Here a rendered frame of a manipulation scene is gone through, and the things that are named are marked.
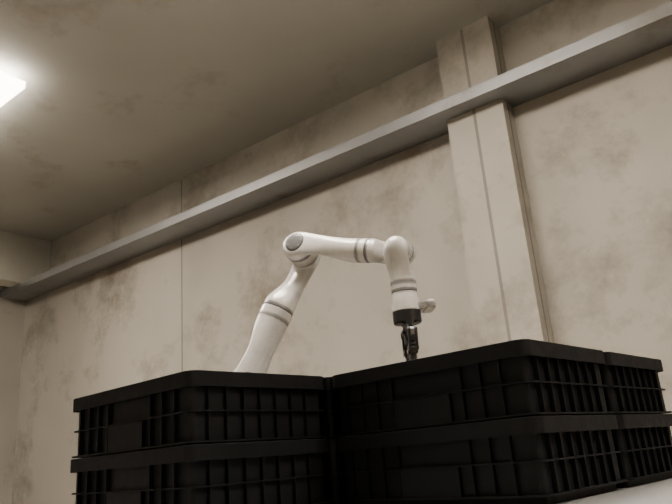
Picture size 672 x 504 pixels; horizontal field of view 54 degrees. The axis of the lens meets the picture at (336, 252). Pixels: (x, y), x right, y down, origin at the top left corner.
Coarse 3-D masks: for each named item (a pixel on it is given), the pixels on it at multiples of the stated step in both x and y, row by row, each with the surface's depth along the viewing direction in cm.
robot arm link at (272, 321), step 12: (264, 312) 184; (276, 312) 183; (264, 324) 182; (276, 324) 182; (288, 324) 187; (252, 336) 181; (264, 336) 181; (276, 336) 182; (252, 348) 179; (264, 348) 180; (276, 348) 183; (252, 360) 178; (264, 360) 179; (252, 372) 177; (264, 372) 178
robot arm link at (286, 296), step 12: (300, 264) 192; (312, 264) 193; (288, 276) 194; (300, 276) 192; (276, 288) 191; (288, 288) 188; (300, 288) 190; (276, 300) 184; (288, 300) 186; (288, 312) 185
